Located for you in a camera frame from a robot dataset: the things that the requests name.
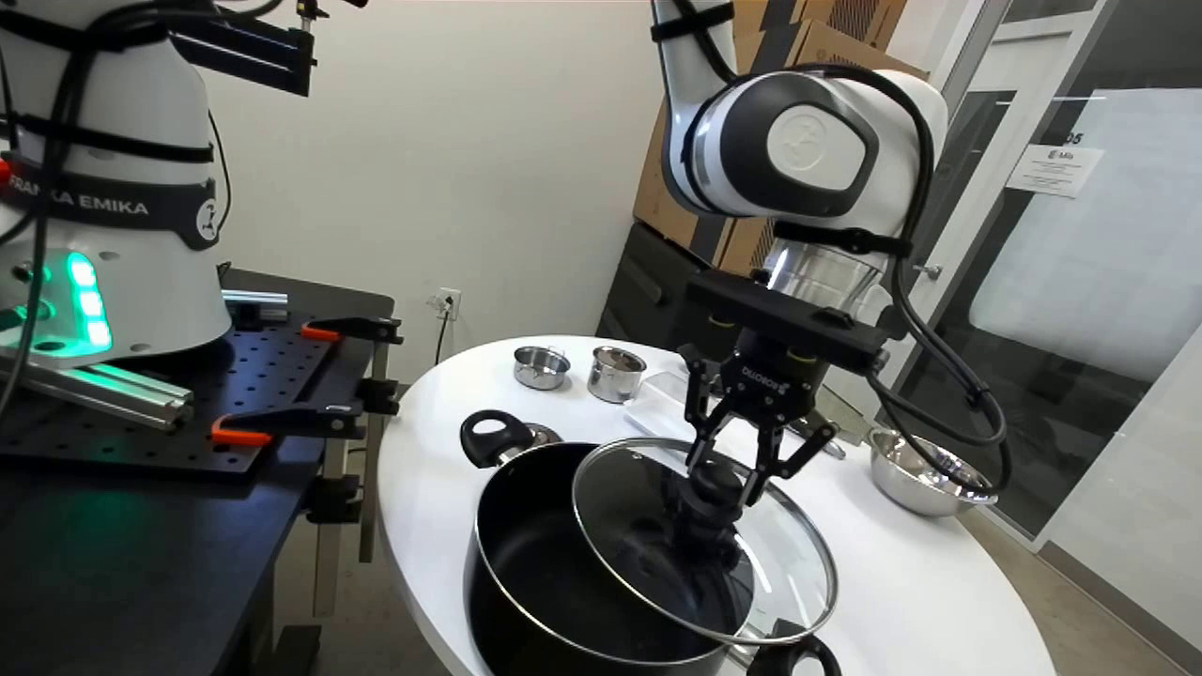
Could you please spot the white door sign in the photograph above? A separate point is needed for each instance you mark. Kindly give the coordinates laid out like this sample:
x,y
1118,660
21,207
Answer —
x,y
1056,168

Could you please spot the black exterior camera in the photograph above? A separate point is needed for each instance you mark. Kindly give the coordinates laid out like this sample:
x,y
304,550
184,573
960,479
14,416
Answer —
x,y
248,48

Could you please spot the large black cooking pot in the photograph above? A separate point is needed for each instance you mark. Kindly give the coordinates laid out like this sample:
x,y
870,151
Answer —
x,y
540,586

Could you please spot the steel mixing bowl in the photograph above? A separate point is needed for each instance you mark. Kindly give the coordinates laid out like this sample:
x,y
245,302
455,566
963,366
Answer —
x,y
913,481

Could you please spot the white wall outlet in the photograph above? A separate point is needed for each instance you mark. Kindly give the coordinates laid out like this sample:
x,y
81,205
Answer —
x,y
450,299

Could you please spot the black robot table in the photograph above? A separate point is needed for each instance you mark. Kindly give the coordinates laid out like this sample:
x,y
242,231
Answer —
x,y
127,566

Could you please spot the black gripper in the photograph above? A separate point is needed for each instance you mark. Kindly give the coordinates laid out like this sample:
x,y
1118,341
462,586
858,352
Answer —
x,y
763,389

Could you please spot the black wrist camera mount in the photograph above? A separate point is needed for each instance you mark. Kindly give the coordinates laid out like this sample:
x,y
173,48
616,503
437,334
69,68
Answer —
x,y
774,322

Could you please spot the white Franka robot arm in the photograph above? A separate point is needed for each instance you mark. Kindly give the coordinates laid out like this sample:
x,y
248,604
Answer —
x,y
800,151

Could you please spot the black clamp with orange grip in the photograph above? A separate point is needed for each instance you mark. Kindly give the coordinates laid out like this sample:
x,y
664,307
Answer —
x,y
359,327
286,424

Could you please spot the clear plastic container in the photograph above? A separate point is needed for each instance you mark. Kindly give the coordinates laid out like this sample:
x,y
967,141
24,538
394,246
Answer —
x,y
652,409

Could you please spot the small shallow steel pot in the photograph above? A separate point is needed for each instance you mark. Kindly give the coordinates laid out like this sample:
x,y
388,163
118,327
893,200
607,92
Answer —
x,y
543,366

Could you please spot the black drawer cabinet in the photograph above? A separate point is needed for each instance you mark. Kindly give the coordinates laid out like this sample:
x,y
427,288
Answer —
x,y
642,293

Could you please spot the small tall steel pot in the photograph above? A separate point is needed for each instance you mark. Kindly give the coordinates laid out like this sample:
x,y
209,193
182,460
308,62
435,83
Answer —
x,y
616,375

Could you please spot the aluminium rail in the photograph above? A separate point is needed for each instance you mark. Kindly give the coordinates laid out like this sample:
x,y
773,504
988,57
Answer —
x,y
115,391

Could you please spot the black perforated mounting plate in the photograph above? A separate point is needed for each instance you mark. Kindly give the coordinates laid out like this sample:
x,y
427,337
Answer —
x,y
256,379

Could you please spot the glass lid with black knob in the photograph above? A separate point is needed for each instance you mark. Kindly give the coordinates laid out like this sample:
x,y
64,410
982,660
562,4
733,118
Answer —
x,y
626,526

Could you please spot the large cardboard box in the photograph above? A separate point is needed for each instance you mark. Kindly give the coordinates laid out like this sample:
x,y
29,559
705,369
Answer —
x,y
664,207

